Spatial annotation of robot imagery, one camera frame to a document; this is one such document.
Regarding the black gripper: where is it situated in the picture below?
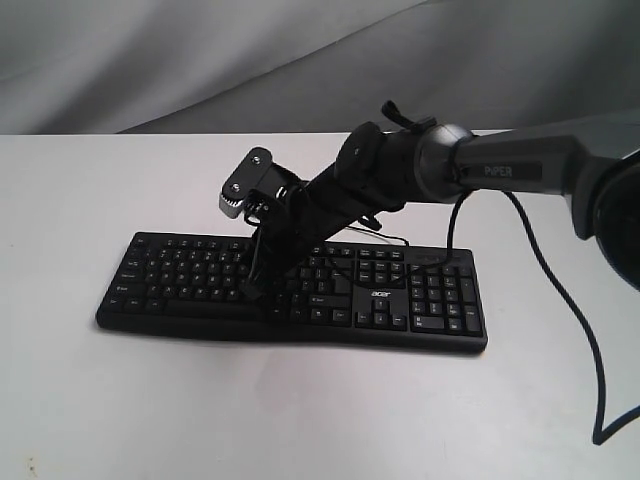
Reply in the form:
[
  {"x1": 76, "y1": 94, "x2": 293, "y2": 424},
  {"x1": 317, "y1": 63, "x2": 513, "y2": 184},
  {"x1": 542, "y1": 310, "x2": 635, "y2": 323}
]
[{"x1": 239, "y1": 167, "x2": 405, "y2": 300}]

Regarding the black Acer keyboard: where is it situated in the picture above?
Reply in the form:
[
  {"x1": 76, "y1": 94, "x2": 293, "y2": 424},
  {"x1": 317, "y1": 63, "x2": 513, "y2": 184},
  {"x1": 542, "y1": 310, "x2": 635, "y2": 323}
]
[{"x1": 96, "y1": 232, "x2": 488, "y2": 354}]

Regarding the grey backdrop cloth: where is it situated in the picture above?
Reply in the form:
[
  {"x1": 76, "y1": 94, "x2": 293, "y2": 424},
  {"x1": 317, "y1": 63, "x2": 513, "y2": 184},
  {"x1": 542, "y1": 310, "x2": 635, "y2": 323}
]
[{"x1": 1, "y1": 1, "x2": 639, "y2": 134}]

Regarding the black USB cable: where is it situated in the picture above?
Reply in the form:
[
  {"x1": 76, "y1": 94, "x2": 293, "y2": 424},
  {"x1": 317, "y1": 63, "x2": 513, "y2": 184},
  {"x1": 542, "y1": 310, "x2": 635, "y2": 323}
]
[{"x1": 344, "y1": 224, "x2": 411, "y2": 248}]

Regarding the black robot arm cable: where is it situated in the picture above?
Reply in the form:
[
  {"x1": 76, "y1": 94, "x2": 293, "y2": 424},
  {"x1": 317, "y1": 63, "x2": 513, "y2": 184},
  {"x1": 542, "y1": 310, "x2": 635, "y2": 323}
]
[{"x1": 324, "y1": 192, "x2": 640, "y2": 445}]

